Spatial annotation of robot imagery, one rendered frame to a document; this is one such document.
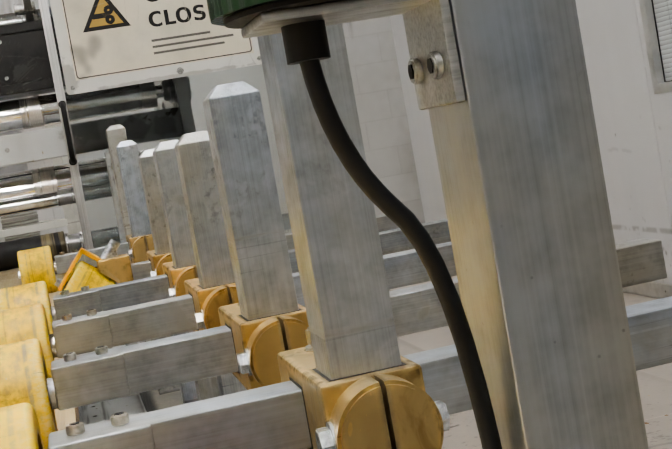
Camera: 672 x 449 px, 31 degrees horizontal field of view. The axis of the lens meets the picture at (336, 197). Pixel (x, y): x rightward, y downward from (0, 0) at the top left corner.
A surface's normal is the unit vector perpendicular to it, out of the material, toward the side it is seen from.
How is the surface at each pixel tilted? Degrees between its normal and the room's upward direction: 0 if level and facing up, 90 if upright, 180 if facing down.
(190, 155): 90
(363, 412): 90
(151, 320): 90
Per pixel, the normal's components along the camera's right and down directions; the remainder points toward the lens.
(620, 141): -0.96, 0.18
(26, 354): 0.00, -0.79
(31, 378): 0.13, -0.42
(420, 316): 0.22, 0.01
